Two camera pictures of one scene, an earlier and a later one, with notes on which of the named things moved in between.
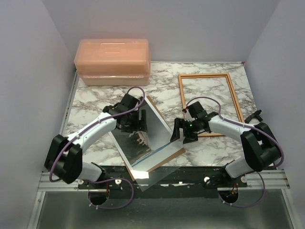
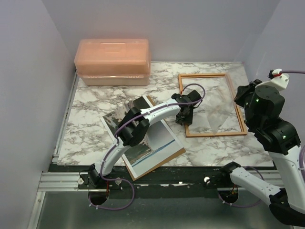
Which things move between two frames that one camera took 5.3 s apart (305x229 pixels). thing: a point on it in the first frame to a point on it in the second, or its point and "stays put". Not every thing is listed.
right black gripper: x=180 y=123 to x=243 y=89
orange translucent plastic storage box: x=112 y=62 stays put
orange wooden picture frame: x=208 y=76 stays put
